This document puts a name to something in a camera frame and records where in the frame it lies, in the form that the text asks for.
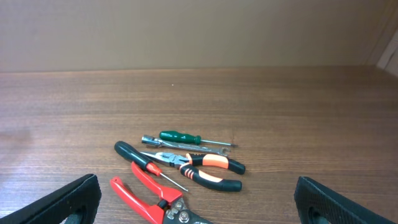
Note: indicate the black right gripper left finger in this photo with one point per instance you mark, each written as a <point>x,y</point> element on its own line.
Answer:
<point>74,203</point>

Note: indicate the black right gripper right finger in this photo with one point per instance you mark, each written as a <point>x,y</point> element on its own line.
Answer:
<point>317,203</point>

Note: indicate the black red handled screwdriver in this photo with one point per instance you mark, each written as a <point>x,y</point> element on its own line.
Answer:
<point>128,152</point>

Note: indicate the silver combination wrench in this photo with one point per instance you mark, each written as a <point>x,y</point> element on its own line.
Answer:
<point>156,142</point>

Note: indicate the red handled snips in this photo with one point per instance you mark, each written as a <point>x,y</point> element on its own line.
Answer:
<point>158,204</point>

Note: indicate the green handled screwdriver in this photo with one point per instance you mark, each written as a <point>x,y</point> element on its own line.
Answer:
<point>175,136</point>

